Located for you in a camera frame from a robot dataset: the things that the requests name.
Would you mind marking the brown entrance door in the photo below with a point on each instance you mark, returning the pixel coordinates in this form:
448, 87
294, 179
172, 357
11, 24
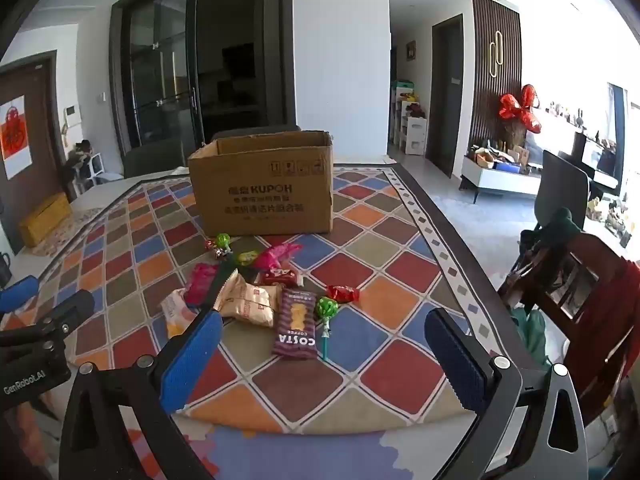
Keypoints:
42, 125

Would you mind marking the pastel printed table mat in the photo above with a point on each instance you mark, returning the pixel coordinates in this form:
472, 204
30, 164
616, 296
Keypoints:
300, 455

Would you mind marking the brown cardboard box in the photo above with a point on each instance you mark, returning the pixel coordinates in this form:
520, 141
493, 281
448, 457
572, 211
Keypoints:
260, 195

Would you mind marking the black side chair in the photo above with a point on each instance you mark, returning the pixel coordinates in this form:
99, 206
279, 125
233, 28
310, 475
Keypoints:
562, 190

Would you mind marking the magenta snack packet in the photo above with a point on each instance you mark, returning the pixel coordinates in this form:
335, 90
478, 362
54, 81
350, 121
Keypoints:
275, 256

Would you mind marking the small framed picture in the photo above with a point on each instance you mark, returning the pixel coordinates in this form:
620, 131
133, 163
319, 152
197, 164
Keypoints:
411, 50

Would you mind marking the green plastic bag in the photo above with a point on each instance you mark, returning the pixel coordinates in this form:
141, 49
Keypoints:
532, 335

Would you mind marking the floral placemat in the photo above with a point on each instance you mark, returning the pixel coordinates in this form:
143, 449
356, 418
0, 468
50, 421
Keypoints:
65, 235

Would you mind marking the red snack packet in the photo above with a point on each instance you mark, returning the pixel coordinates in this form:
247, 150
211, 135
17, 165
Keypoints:
277, 277

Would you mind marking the red foil balloon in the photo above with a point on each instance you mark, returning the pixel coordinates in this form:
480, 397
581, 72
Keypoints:
525, 107

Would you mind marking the purple biscuit packet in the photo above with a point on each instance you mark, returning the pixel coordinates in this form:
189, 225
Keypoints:
296, 325

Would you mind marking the dark green snack packet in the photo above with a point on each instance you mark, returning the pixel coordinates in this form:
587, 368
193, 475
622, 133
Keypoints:
222, 285

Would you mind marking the dark hallway door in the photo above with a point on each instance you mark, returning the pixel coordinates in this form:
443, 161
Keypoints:
447, 100

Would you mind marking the beige snack packet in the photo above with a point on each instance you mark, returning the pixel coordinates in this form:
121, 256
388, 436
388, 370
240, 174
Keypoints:
247, 305

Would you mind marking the black bag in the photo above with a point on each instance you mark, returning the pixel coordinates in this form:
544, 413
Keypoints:
77, 157

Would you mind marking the pale orange snack packet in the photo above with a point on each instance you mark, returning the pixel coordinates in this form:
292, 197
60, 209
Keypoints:
175, 312

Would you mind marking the red cloth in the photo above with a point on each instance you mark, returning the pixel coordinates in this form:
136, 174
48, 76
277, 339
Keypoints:
612, 320

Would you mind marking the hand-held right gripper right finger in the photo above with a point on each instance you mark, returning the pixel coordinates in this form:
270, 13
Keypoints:
457, 360

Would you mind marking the small red candy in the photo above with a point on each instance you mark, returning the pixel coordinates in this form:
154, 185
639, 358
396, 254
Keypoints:
209, 245

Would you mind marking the yellow green candy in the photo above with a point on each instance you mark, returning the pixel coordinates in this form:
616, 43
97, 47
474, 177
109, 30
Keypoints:
246, 258

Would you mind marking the dark slatted wall panel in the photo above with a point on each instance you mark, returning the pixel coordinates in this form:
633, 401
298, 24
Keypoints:
482, 85

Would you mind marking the blue box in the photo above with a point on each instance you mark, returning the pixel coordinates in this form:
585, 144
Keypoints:
506, 166

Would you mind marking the black framed glass doors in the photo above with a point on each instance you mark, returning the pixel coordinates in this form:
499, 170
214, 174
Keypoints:
165, 70

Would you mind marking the dark green cloth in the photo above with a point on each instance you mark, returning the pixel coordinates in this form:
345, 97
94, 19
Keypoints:
560, 227

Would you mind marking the white intercom panel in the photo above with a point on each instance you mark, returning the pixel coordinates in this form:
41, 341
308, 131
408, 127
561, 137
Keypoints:
72, 114

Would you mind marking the white shoe rack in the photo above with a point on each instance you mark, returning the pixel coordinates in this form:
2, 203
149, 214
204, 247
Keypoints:
95, 172

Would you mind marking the yellow cardboard box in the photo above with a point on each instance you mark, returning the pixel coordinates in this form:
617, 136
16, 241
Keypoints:
45, 220

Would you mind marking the black mug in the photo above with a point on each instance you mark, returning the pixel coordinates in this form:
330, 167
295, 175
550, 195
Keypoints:
3, 266

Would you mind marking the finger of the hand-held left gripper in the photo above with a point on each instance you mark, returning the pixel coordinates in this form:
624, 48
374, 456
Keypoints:
75, 307
20, 292

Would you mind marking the white drawer cabinet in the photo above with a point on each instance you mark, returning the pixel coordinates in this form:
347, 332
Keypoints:
412, 130

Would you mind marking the brown wooden chair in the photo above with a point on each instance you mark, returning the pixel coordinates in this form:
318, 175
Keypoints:
560, 300

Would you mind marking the red and white door poster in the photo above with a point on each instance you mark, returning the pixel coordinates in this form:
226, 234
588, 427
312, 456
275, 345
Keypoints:
15, 135

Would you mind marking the green lollipop with long stick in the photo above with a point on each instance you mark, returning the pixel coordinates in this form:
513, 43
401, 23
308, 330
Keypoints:
326, 307

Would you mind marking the colourful diamond pattern mat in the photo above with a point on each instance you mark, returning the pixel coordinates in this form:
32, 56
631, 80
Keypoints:
350, 270

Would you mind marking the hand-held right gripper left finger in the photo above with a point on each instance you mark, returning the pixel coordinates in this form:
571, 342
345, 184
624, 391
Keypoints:
192, 360

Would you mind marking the white low media cabinet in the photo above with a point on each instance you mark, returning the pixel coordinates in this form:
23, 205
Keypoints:
500, 182

